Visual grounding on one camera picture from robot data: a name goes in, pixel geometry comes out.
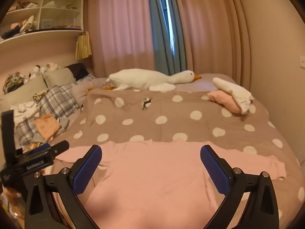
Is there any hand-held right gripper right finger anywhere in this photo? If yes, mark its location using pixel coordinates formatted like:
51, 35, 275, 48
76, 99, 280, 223
200, 144, 279, 229

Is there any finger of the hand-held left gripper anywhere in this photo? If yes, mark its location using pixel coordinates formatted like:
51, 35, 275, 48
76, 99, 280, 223
49, 140, 70, 158
24, 143, 51, 155

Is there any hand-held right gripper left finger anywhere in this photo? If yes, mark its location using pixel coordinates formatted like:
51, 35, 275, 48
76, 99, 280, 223
24, 144, 103, 229

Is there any pink striped shirt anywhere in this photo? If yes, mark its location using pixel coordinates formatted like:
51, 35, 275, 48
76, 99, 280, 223
51, 140, 286, 229

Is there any dark clothes pile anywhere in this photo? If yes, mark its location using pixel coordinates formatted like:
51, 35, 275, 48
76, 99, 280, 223
1, 26, 22, 40

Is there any cream clothes pile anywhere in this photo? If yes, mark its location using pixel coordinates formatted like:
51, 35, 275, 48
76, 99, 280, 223
19, 15, 37, 34

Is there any folded orange garment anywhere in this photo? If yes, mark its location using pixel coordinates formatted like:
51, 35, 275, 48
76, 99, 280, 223
35, 113, 62, 141

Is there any plaid cloth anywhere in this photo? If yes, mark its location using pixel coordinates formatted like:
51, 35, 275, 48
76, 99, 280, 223
14, 117, 69, 146

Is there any white crumpled cloth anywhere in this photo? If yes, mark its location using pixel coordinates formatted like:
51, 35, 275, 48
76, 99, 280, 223
11, 101, 41, 124

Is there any brown patterned cloth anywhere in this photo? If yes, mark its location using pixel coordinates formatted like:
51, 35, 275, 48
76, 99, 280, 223
0, 187, 24, 220

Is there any plaid pillow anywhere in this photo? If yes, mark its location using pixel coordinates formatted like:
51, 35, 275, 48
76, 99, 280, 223
37, 85, 81, 121
74, 73, 97, 85

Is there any grey pillow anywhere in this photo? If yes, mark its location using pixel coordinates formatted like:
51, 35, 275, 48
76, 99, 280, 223
70, 76, 112, 105

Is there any beige pillow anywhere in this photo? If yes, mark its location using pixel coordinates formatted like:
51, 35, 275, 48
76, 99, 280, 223
0, 76, 48, 111
43, 67, 77, 89

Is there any folded pink garment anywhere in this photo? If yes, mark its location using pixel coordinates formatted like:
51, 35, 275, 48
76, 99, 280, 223
207, 90, 242, 114

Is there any floral cloth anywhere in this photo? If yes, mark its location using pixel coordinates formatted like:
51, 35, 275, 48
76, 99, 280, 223
2, 72, 28, 94

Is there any black and white plush toy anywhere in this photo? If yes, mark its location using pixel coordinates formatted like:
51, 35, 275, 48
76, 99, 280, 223
29, 65, 48, 80

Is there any dark pillow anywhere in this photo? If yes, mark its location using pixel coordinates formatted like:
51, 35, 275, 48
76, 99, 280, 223
64, 63, 90, 80

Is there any polka dot blanket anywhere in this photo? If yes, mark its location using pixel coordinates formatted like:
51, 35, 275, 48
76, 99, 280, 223
45, 89, 303, 229

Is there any folded white garment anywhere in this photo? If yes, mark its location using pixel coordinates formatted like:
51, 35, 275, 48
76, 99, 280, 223
213, 77, 255, 114

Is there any lilac bed sheet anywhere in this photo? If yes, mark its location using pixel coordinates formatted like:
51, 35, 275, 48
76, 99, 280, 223
175, 73, 236, 92

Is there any white goose plush toy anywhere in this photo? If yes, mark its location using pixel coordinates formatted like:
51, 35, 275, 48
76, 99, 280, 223
89, 69, 202, 92

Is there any yellow straw hanging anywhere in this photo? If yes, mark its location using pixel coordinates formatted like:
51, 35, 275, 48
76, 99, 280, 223
76, 32, 92, 60

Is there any blue curtain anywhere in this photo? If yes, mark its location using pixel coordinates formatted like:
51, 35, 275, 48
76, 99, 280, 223
146, 0, 187, 75

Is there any pink curtain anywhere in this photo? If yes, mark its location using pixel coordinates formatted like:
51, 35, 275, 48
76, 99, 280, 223
172, 0, 248, 77
87, 0, 155, 79

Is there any white wall shelf unit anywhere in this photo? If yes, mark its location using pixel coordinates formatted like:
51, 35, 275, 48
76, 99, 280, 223
0, 0, 85, 44

